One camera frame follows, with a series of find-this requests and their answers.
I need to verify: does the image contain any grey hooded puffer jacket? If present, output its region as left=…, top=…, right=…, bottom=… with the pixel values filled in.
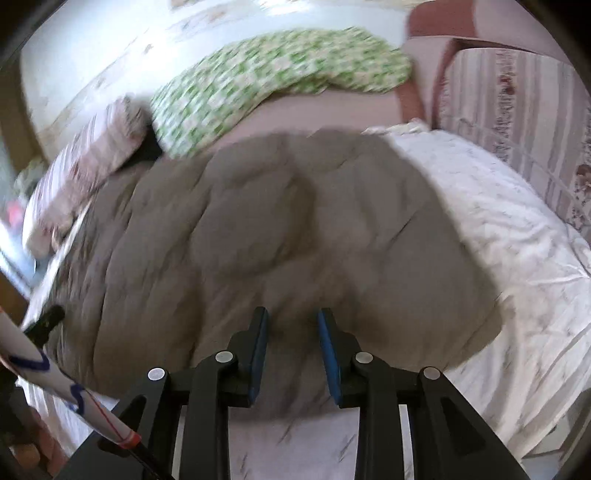
left=28, top=129, right=504, bottom=421

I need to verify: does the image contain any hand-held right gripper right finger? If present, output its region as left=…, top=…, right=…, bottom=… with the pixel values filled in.
left=318, top=307, right=530, bottom=480

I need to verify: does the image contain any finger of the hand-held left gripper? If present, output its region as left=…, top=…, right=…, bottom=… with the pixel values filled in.
left=22, top=305, right=66, bottom=346

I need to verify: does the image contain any pink and red sofa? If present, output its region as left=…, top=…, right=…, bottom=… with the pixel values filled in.
left=222, top=0, right=591, bottom=139

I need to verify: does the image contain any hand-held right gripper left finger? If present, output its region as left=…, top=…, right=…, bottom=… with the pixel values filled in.
left=55, top=306, right=270, bottom=480

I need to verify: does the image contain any white leaf-print bed sheet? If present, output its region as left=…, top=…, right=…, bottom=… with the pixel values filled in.
left=18, top=122, right=591, bottom=480

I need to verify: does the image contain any striped floral sofa cushion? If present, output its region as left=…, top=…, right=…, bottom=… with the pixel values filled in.
left=436, top=46, right=591, bottom=227

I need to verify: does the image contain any green checkered pillow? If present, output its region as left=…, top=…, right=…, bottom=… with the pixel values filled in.
left=150, top=28, right=414, bottom=158

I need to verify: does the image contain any striped floral pillow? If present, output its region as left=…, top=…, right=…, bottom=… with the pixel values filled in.
left=22, top=95, right=151, bottom=254

